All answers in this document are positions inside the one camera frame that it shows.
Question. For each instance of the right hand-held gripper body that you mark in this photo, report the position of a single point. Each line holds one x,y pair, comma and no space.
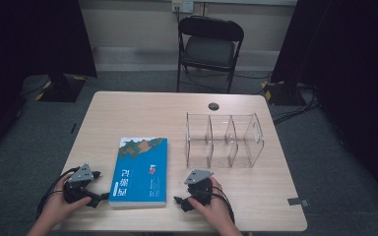
199,188

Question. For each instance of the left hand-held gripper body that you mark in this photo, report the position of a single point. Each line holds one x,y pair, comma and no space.
80,175

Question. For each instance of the blue book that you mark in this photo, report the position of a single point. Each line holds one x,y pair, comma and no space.
141,173

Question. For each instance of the person's right hand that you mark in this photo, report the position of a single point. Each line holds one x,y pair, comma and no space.
215,209

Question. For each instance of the person's left hand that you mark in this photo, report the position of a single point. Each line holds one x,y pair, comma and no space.
59,205

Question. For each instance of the clear acrylic divided organizer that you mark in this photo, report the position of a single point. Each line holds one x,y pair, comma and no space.
224,142

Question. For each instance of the round black table grommet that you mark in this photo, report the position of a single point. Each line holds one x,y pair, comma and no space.
213,106

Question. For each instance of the grey tape strip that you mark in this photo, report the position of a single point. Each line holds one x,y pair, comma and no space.
297,201

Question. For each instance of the black yellow striped stand base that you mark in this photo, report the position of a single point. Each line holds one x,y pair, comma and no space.
280,93

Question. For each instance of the dark curtain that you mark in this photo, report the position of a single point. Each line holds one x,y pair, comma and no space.
29,49
351,82

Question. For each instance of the black folding chair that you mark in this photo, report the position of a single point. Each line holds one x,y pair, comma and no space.
210,49

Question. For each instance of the white wall socket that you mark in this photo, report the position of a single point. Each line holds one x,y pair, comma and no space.
182,5

